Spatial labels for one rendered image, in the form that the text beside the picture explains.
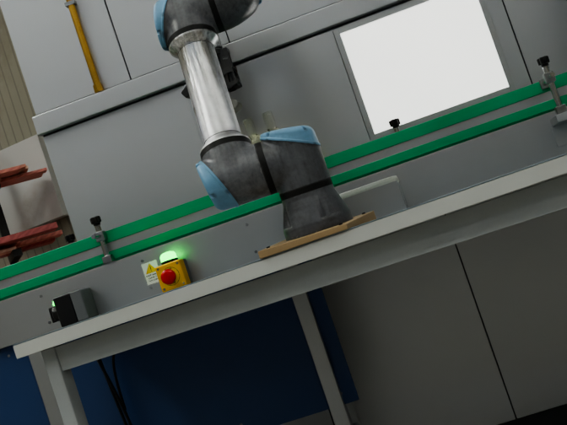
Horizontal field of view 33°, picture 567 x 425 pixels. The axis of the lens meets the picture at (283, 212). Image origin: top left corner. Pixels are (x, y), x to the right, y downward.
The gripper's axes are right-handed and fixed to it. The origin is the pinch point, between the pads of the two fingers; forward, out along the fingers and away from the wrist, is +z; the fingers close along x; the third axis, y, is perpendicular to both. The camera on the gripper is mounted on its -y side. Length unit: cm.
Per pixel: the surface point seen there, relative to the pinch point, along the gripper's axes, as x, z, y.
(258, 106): 12.1, -3.2, 8.5
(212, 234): -15.6, 29.4, -10.3
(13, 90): 375, -136, -205
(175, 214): -13.9, 20.9, -18.6
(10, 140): 378, -104, -220
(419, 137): -3, 22, 49
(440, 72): 13, 5, 61
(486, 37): 13, 0, 76
